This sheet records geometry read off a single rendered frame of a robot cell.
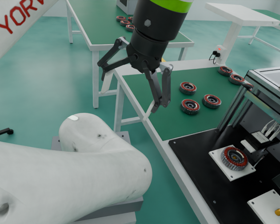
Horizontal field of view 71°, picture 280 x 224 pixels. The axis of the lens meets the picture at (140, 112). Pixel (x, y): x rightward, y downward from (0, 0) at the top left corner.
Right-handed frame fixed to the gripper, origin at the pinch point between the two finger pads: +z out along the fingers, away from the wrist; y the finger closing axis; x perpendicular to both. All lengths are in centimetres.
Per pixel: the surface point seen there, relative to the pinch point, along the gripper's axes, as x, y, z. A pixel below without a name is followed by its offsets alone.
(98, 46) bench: -97, 71, 54
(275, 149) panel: -51, -64, 21
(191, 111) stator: -57, -21, 32
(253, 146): -36, -49, 16
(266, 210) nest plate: -17, -61, 24
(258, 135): -40, -48, 12
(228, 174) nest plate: -25, -46, 27
